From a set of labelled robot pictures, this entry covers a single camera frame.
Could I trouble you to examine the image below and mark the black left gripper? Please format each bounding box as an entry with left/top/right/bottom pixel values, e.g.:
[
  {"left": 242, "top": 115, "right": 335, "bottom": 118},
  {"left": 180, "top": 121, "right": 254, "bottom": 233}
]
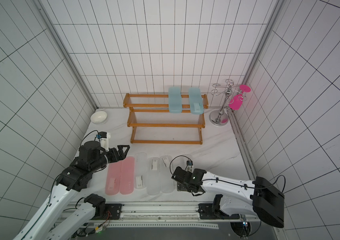
[{"left": 90, "top": 145, "right": 131, "bottom": 172}]

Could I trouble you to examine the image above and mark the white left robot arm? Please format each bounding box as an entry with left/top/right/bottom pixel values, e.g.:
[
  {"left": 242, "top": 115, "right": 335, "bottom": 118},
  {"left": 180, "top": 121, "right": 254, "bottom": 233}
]
[{"left": 15, "top": 139, "right": 130, "bottom": 240}]

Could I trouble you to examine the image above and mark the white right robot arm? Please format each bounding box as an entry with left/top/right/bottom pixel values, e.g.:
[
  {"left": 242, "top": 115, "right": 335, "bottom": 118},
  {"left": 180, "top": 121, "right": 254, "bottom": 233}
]
[{"left": 171, "top": 167, "right": 285, "bottom": 228}]

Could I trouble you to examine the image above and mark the pink pencil case inner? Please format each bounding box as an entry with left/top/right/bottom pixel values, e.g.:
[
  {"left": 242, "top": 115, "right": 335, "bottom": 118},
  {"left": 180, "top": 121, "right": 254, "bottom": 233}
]
[{"left": 120, "top": 157, "right": 135, "bottom": 195}]

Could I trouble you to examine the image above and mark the pink pencil case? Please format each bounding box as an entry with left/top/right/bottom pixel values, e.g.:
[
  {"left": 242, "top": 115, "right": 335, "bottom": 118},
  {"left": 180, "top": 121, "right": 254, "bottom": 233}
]
[
  {"left": 105, "top": 162, "right": 122, "bottom": 196},
  {"left": 120, "top": 157, "right": 135, "bottom": 195}
]

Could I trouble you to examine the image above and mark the pink pencil case outer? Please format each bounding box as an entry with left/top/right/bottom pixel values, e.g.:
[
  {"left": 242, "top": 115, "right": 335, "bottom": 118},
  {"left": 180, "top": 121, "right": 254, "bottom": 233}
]
[{"left": 105, "top": 162, "right": 122, "bottom": 196}]

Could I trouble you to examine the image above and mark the orange wooden two-tier shelf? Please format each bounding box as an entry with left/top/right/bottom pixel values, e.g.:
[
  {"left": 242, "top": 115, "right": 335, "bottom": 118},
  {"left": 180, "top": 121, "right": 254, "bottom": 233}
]
[{"left": 123, "top": 93, "right": 205, "bottom": 145}]

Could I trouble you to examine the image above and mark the white ceramic bowl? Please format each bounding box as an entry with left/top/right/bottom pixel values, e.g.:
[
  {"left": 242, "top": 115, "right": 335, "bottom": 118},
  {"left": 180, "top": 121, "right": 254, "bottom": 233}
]
[{"left": 90, "top": 111, "right": 108, "bottom": 124}]

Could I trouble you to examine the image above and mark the chrome cup holder stand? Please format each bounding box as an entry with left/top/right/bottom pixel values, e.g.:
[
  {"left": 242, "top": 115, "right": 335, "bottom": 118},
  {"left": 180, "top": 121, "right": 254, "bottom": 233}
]
[{"left": 209, "top": 79, "right": 242, "bottom": 127}]

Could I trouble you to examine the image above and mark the small green circuit board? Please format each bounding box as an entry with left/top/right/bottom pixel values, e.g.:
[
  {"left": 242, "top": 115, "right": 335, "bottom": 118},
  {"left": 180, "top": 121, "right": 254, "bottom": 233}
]
[{"left": 237, "top": 222, "right": 251, "bottom": 237}]

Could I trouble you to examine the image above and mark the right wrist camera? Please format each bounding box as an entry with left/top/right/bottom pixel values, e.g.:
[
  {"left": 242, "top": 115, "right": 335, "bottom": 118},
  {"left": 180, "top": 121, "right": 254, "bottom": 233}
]
[{"left": 184, "top": 160, "right": 193, "bottom": 173}]

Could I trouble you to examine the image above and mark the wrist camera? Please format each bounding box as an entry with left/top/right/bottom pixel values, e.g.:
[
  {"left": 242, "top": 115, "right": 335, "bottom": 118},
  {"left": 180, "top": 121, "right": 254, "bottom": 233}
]
[
  {"left": 96, "top": 132, "right": 111, "bottom": 152},
  {"left": 184, "top": 160, "right": 193, "bottom": 173}
]

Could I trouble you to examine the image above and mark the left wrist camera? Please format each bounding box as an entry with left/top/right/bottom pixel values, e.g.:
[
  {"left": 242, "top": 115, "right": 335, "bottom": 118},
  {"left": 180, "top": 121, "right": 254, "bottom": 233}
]
[{"left": 96, "top": 132, "right": 111, "bottom": 152}]

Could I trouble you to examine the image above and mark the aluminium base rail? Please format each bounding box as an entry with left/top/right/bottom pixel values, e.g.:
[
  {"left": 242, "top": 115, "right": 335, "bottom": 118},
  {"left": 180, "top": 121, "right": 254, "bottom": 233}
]
[{"left": 58, "top": 200, "right": 281, "bottom": 224}]

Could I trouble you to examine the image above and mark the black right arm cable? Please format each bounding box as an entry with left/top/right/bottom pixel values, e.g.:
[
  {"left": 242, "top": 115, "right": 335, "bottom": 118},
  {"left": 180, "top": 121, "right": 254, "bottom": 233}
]
[{"left": 169, "top": 155, "right": 287, "bottom": 196}]

